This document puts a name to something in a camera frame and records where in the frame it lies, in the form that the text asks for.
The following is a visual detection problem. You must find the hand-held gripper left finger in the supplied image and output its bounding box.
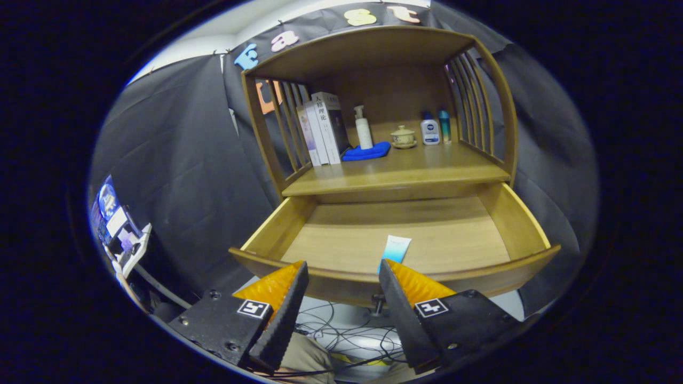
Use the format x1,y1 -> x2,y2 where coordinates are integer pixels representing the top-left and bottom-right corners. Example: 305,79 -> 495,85
168,260 -> 310,374

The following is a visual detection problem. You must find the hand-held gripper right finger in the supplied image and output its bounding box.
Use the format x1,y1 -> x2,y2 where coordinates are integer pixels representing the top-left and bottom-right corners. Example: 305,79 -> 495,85
378,259 -> 521,374

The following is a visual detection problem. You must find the light blue tube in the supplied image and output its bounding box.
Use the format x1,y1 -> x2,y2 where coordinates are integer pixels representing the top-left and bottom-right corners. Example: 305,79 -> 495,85
378,235 -> 412,275

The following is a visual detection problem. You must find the wooden countertop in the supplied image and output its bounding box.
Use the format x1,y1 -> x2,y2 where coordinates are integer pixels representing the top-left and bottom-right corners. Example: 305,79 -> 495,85
282,140 -> 512,197

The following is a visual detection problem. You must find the wooden cabinet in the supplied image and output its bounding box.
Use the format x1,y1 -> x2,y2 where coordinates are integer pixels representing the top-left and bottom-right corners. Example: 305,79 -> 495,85
241,26 -> 519,203

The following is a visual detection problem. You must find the person's trouser leg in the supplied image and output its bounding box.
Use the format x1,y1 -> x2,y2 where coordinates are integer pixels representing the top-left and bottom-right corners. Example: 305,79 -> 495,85
280,332 -> 337,384

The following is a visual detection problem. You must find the blue cloth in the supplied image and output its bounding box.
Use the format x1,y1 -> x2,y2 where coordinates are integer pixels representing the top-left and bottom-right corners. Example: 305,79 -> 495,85
341,141 -> 392,162

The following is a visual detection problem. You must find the beige lidded ceramic cup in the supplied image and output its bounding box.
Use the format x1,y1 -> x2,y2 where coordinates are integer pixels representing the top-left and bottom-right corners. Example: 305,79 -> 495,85
390,125 -> 418,149

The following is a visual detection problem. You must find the pale pink book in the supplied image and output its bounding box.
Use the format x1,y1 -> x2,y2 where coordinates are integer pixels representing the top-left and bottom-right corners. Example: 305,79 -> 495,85
297,105 -> 321,167

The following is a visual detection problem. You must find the white pump bottle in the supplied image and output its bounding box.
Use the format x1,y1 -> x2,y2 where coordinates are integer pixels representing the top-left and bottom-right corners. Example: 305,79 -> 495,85
354,105 -> 374,150

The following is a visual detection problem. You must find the white lotion bottle blue cap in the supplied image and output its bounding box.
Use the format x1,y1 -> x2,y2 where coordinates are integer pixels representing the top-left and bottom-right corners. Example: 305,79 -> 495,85
420,111 -> 441,146

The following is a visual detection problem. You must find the thin white book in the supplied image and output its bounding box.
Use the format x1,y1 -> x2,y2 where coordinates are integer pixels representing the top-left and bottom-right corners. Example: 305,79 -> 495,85
304,101 -> 330,166

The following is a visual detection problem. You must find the black backdrop cloth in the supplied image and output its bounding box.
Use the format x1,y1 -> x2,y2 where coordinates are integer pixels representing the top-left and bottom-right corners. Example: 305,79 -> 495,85
88,0 -> 598,321

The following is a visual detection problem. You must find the large white book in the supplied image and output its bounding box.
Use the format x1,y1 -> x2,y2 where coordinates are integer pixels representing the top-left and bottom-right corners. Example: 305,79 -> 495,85
312,92 -> 350,165

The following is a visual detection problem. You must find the tangle of black cables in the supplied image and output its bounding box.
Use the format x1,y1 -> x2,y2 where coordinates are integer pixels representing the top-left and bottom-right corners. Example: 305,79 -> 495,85
256,301 -> 422,379

